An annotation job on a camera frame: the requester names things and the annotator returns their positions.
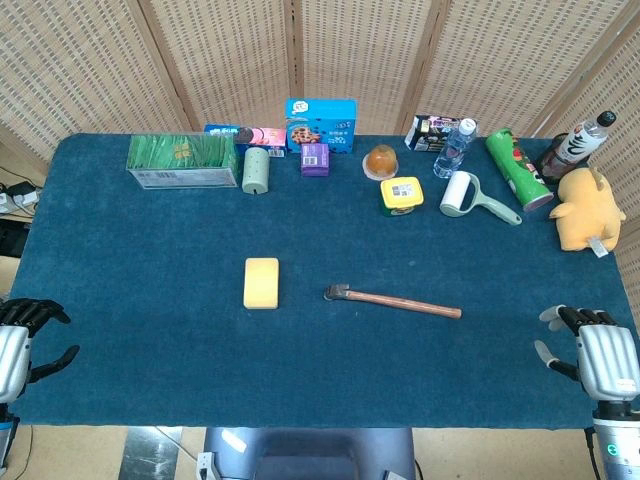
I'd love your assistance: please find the dark drink bottle white label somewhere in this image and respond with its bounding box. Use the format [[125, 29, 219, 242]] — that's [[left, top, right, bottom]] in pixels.
[[536, 110, 617, 186]]

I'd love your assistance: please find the green tub with yellow lid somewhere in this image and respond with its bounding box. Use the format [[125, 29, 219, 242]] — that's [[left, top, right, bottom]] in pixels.
[[379, 175, 425, 218]]

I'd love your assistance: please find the blue carpet table cover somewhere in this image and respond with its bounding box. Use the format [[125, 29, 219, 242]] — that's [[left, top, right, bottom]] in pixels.
[[9, 132, 639, 431]]

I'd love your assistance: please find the small purple box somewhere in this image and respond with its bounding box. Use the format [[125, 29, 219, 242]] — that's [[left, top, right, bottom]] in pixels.
[[300, 143, 331, 179]]

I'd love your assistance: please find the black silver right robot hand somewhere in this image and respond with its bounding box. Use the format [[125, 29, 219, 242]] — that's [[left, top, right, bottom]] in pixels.
[[533, 305, 640, 402]]

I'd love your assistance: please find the white power strip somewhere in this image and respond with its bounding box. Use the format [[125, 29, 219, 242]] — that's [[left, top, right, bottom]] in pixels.
[[0, 189, 40, 212]]

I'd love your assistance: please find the yellow plush toy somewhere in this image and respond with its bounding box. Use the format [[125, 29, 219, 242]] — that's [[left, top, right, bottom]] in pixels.
[[549, 167, 627, 259]]

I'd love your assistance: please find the clear plastic water bottle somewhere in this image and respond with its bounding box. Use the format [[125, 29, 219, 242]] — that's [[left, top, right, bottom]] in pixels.
[[432, 117, 478, 180]]

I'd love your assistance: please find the woven bamboo folding screen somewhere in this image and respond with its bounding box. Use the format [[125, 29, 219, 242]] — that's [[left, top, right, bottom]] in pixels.
[[0, 0, 640, 264]]

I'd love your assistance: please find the pale green lint roller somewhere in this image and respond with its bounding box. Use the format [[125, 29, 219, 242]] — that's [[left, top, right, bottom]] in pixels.
[[439, 170, 523, 226]]

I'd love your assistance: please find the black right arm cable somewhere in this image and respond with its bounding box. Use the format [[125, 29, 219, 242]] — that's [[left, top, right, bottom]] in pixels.
[[583, 428, 602, 480]]

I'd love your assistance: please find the black purple snack box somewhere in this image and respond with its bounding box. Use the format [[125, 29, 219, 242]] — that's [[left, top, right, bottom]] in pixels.
[[404, 114, 479, 152]]

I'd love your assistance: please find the yellow sponge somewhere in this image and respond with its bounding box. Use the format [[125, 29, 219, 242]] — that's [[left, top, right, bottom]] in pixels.
[[243, 257, 281, 311]]

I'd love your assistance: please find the blue chocolate chip cookie box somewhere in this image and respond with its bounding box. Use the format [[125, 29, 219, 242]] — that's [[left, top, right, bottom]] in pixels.
[[284, 98, 359, 154]]

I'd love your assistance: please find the pale green cylinder holder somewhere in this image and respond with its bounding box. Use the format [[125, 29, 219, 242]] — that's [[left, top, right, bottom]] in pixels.
[[241, 147, 271, 196]]

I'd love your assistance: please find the wooden handle steel hammer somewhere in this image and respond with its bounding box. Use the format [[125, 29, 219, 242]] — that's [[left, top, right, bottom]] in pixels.
[[323, 283, 463, 320]]

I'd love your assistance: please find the green tissue box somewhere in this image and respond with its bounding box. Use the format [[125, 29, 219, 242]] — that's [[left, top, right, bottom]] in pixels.
[[125, 132, 241, 190]]

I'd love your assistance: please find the orange jelly cup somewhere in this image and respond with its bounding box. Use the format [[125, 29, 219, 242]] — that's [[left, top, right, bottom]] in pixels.
[[363, 144, 400, 181]]

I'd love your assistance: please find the green potato chips can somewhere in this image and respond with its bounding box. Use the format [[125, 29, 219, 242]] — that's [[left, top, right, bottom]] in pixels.
[[485, 127, 556, 213]]

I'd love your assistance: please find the blue pink sandwich cookie box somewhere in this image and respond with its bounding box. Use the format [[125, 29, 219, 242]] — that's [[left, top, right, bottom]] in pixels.
[[203, 123, 288, 158]]

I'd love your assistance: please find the grey-blue robot torso base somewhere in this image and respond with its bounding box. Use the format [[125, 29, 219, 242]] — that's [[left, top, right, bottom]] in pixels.
[[197, 427, 417, 480]]

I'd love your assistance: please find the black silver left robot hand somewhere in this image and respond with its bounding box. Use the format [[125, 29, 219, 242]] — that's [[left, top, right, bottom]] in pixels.
[[0, 297, 81, 404]]

